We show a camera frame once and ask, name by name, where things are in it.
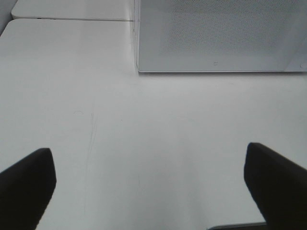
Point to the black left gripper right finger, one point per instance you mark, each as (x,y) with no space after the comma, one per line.
(278,186)

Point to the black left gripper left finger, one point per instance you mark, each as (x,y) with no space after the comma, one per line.
(26,189)

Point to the white microwave door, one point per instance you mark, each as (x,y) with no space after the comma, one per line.
(218,35)

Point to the white microwave oven body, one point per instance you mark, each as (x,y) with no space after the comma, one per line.
(298,62)

